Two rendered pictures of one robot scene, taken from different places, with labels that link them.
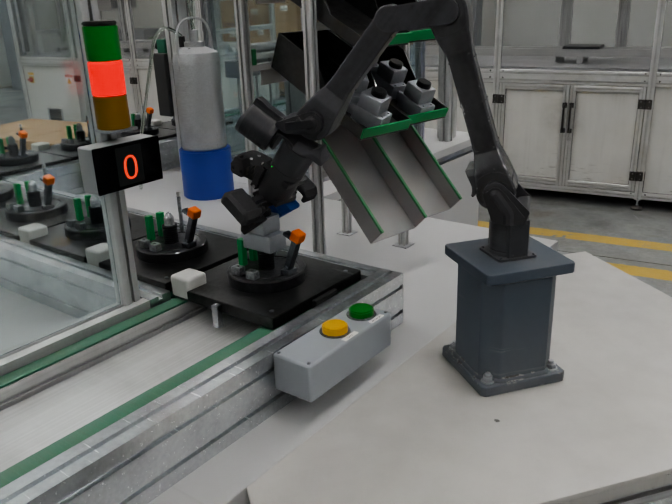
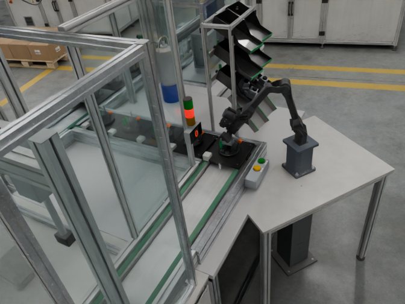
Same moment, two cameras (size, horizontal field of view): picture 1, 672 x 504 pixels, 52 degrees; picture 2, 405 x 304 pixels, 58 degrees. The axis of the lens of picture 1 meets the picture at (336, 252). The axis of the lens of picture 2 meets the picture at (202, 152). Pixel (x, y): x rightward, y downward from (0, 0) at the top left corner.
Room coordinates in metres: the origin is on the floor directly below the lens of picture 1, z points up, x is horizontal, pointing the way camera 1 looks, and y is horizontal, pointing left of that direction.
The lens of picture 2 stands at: (-0.58, 0.43, 2.33)
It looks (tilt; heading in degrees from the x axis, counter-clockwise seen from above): 38 degrees down; 355
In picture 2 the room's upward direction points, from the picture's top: 7 degrees counter-clockwise
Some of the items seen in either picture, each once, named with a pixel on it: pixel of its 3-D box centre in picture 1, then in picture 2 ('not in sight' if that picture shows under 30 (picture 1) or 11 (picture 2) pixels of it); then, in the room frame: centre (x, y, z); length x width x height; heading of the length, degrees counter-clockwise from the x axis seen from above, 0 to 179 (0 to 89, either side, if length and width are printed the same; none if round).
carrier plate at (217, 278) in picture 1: (267, 282); (229, 151); (1.15, 0.12, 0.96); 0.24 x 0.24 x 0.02; 52
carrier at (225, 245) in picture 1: (169, 230); (191, 136); (1.30, 0.33, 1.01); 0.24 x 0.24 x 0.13; 52
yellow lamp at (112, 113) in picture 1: (112, 111); (190, 119); (1.07, 0.33, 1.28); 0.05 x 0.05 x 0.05
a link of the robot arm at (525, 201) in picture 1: (507, 197); (301, 128); (0.99, -0.26, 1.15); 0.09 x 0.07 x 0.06; 163
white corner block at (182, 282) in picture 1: (188, 284); (207, 156); (1.13, 0.26, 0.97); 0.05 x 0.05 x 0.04; 52
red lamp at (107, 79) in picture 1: (107, 77); (189, 111); (1.07, 0.33, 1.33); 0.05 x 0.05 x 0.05
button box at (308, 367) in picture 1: (335, 348); (257, 172); (0.95, 0.01, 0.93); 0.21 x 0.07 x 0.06; 142
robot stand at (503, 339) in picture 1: (504, 311); (299, 155); (1.00, -0.26, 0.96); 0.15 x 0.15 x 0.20; 17
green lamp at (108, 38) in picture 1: (102, 43); (188, 103); (1.07, 0.33, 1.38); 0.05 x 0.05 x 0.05
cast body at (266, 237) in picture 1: (259, 227); (226, 137); (1.15, 0.13, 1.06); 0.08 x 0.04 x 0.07; 53
